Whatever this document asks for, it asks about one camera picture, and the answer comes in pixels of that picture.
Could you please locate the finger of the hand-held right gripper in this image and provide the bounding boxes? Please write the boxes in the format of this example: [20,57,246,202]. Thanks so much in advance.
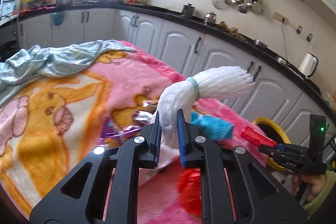
[276,144,309,153]
[259,144,289,165]

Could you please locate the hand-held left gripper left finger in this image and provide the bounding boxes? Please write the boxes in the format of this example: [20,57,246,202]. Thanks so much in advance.
[29,111,162,224]

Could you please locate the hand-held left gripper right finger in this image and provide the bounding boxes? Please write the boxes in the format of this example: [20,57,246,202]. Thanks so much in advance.
[177,109,308,224]

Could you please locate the red plastic wrapper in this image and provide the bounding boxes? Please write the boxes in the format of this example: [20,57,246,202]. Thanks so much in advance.
[241,126,276,147]

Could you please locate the yellow-rimmed black trash bin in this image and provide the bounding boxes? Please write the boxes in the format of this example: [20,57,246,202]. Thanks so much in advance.
[253,116,293,173]

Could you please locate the teal cloth piece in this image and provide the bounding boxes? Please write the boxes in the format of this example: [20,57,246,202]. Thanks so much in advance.
[190,111,235,140]

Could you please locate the purple foil wrapper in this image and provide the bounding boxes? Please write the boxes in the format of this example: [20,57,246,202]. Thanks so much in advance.
[102,111,155,146]

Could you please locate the white foam net bundle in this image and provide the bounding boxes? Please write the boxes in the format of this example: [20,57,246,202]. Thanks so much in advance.
[157,66,256,148]

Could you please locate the person's right forearm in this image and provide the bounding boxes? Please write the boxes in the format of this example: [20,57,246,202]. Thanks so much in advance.
[302,172,336,218]

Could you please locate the person's right hand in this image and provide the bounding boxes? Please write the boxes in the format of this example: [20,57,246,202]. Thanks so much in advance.
[291,174,329,203]

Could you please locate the red plastic bag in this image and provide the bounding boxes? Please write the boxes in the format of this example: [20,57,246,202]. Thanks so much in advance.
[178,168,203,216]

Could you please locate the clear plastic bag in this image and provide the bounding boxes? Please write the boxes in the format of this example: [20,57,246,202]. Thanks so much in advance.
[319,88,336,109]

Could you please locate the green elastic band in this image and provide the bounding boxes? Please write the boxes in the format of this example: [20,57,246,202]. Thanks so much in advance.
[187,77,201,97]

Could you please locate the white electric kettle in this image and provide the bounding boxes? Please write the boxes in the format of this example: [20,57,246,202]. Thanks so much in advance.
[298,52,319,78]

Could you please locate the pink printed blanket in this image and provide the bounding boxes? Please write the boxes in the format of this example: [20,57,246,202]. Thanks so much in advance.
[0,40,273,224]

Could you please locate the white base cabinets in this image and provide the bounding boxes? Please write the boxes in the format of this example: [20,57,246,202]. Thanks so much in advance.
[18,7,328,135]

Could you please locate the black kitchen countertop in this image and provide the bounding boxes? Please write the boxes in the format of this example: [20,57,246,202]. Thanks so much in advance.
[0,2,336,119]

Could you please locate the pile of dried roots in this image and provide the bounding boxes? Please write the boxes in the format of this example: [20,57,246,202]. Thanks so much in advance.
[218,21,246,39]

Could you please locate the white power strip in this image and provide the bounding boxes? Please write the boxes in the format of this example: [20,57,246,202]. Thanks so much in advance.
[273,12,288,23]

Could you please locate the steel teapot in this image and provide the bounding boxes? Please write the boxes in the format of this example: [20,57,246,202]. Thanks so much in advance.
[205,11,217,25]

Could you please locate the dark lidded pot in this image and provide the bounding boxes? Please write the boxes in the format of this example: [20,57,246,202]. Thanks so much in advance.
[182,4,195,18]

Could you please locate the light blue cloth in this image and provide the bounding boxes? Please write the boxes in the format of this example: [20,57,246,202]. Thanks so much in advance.
[0,40,137,93]

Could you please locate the blue hanging basket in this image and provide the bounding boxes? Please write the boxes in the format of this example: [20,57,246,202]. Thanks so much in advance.
[51,12,67,27]

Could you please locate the blue storage box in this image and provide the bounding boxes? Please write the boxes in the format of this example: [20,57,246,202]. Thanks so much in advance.
[0,0,18,18]

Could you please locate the power cable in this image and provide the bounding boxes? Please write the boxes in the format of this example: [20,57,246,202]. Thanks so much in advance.
[282,21,289,60]

